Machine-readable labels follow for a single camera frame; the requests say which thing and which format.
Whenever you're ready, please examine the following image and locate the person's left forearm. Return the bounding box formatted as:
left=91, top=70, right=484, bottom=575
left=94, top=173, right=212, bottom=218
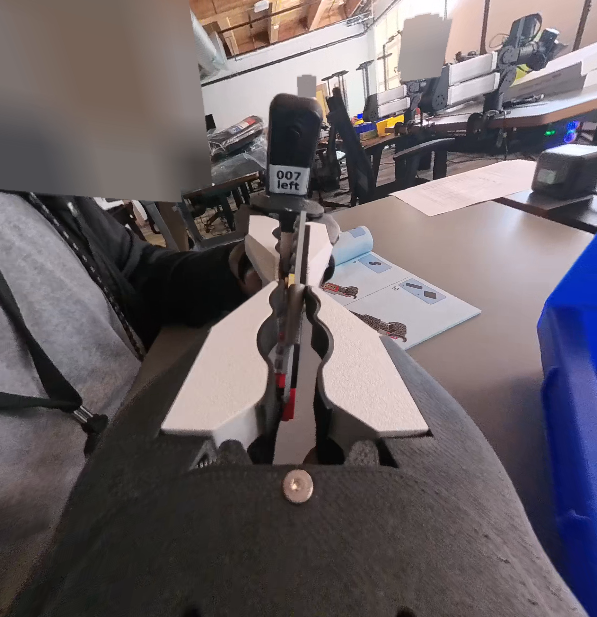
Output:
left=110, top=231, right=243, bottom=348

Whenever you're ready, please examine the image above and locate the background work table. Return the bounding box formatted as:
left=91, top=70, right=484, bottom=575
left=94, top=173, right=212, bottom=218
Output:
left=421, top=89, right=597, bottom=181

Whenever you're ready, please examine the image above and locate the pale insulated air duct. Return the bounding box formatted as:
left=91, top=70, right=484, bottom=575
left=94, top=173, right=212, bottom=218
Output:
left=190, top=10, right=230, bottom=80

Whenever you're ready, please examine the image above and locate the blue plastic bin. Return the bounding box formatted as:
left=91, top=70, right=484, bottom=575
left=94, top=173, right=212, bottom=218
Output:
left=537, top=229, right=597, bottom=617

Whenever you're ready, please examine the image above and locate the plastic wrapped bundle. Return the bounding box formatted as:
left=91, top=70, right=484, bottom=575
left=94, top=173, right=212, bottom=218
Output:
left=207, top=115, right=266, bottom=157

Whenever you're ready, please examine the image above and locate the grey red toy brick model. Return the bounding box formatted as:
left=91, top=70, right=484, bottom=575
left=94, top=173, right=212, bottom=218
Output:
left=274, top=212, right=311, bottom=422

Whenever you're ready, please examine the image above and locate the person's left hand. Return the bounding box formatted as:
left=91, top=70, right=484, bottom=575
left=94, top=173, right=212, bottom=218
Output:
left=229, top=241, right=264, bottom=298

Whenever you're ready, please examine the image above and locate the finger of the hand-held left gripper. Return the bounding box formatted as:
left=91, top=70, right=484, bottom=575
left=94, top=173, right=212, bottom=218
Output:
left=244, top=214, right=285, bottom=296
left=305, top=222, right=337, bottom=288

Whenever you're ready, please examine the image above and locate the black bag strap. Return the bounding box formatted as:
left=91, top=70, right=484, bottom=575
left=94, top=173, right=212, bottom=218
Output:
left=0, top=253, right=109, bottom=456

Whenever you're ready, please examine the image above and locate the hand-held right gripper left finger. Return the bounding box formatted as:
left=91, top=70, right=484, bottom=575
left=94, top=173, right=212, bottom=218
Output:
left=161, top=281, right=286, bottom=445

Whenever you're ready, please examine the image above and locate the grey-brown desk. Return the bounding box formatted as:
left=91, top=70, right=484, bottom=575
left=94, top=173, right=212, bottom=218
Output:
left=135, top=193, right=597, bottom=555

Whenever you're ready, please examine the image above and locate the dark cube device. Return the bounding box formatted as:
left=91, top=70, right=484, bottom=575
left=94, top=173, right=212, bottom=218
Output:
left=531, top=144, right=597, bottom=196

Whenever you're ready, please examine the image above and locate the brick instruction booklet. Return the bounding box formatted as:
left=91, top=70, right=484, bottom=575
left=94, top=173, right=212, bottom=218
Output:
left=321, top=226, right=482, bottom=351

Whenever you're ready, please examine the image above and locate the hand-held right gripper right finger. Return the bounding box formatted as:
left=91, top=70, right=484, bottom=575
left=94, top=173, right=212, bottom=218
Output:
left=300, top=283, right=430, bottom=438

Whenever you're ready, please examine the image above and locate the dark side desk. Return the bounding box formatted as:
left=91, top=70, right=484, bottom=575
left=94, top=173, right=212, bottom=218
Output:
left=493, top=185, right=597, bottom=234

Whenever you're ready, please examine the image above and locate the computer with coloured lights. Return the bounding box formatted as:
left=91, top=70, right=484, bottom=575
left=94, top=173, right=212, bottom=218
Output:
left=541, top=118, right=582, bottom=145

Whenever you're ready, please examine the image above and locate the black office chair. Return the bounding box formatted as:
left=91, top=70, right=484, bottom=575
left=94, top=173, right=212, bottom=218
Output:
left=325, top=94, right=455, bottom=208

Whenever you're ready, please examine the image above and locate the black white braided cord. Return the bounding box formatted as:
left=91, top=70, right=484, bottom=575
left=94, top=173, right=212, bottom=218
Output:
left=29, top=193, right=147, bottom=360

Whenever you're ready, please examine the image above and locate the large flat white box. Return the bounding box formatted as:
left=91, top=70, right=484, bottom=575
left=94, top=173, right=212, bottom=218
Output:
left=508, top=62, right=597, bottom=102

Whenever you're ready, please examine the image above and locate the white paper sheet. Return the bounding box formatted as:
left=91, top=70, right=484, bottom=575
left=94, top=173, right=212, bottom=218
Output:
left=390, top=159, right=550, bottom=217

